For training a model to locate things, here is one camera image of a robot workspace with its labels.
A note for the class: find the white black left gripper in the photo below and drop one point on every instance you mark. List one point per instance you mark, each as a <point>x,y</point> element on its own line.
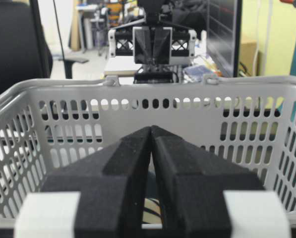
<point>153,45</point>

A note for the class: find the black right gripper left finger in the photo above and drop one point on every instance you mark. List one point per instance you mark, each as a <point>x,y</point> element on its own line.
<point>100,196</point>

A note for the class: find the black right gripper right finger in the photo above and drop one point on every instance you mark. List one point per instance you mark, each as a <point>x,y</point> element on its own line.
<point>205,196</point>

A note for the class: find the striped beige slipper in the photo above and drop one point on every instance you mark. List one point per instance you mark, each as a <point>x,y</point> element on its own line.
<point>151,211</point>

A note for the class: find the grey plastic shopping basket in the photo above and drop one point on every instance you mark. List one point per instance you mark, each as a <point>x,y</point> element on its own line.
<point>50,124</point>

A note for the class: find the black computer monitor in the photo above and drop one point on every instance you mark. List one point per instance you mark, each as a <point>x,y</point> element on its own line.
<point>223,34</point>

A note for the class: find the brown cardboard box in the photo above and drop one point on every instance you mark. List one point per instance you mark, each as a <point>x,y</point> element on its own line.
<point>246,54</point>

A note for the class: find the black office chair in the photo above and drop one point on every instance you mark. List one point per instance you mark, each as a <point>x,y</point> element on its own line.
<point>24,52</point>

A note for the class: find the white wall pipe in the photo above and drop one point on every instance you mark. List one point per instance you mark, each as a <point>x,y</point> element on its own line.
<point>267,38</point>

